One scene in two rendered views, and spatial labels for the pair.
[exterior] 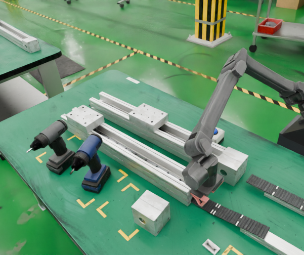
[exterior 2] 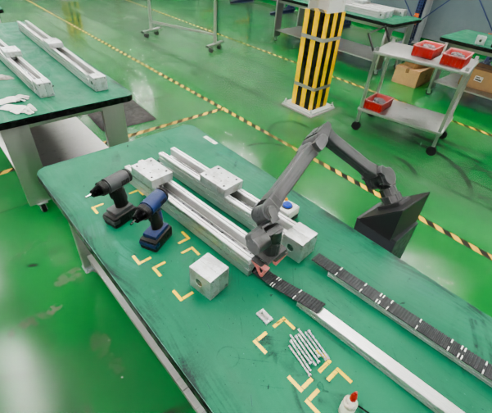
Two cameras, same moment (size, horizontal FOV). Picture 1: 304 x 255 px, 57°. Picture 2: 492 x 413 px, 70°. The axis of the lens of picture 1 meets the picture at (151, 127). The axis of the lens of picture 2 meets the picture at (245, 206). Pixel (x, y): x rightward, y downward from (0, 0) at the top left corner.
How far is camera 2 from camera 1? 0.23 m
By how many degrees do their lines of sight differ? 3
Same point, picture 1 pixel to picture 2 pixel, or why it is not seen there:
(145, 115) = (218, 178)
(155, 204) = (214, 266)
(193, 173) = (256, 238)
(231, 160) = (300, 235)
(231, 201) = (293, 276)
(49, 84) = (112, 130)
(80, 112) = (147, 165)
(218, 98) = (293, 168)
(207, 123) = (277, 191)
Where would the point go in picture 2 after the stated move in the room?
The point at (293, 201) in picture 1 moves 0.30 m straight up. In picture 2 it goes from (354, 283) to (379, 219)
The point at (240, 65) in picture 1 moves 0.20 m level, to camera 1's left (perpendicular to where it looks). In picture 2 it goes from (321, 138) to (266, 136)
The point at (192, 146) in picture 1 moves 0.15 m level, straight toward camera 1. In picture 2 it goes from (259, 211) to (251, 244)
